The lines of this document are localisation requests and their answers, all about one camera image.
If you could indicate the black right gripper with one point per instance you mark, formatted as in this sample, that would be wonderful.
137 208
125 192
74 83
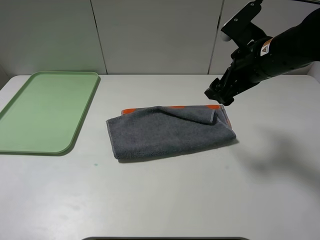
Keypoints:
243 73

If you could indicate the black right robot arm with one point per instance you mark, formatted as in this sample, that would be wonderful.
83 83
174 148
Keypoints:
260 57

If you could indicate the light green plastic tray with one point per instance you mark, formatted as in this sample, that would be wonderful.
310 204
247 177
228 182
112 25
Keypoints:
46 114

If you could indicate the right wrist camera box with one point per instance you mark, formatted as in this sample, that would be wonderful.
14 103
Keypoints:
240 28

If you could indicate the grey towel with orange dots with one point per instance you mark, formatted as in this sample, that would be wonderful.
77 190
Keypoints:
149 133

